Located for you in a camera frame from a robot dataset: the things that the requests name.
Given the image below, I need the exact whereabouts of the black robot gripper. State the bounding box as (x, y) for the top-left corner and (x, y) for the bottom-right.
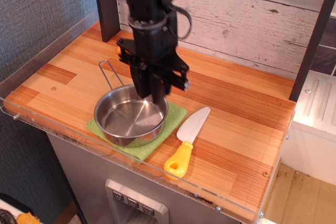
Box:
(117, 20), (190, 104)

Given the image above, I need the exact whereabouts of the stainless steel pot bowl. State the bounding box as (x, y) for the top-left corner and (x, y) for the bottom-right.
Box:
(93, 60), (170, 148)

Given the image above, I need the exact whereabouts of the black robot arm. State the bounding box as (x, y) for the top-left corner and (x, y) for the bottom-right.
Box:
(117, 0), (191, 104)

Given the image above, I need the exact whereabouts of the green cloth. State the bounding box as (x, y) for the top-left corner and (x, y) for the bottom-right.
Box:
(86, 101), (187, 163)

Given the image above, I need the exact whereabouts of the orange toy croissant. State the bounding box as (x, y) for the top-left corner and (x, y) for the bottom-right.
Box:
(117, 47), (122, 55)

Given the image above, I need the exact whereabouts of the grey toy fridge cabinet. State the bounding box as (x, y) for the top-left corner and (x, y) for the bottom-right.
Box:
(47, 134), (238, 223)

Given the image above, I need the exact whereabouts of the clear acrylic front guard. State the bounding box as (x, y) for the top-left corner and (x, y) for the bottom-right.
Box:
(1, 100), (267, 223)

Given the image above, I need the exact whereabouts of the clear acrylic guard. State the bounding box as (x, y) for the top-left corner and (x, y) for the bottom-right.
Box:
(1, 11), (98, 98)
(1, 100), (267, 223)

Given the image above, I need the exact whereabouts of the silver dispenser button panel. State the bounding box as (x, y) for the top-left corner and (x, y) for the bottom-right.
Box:
(104, 179), (170, 223)

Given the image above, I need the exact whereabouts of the clear acrylic left guard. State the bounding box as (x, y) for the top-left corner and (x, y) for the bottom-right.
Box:
(1, 11), (98, 98)

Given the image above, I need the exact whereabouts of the white toy sink unit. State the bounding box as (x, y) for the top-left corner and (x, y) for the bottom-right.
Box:
(280, 71), (335, 185)

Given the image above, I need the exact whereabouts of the orange object bottom left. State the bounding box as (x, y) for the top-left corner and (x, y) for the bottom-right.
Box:
(16, 212), (41, 224)

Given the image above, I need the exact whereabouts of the toy knife yellow handle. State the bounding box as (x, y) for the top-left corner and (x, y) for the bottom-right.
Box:
(163, 106), (212, 181)

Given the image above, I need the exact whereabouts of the dark right shelf post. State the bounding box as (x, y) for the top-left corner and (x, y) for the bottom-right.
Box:
(289, 0), (335, 102)

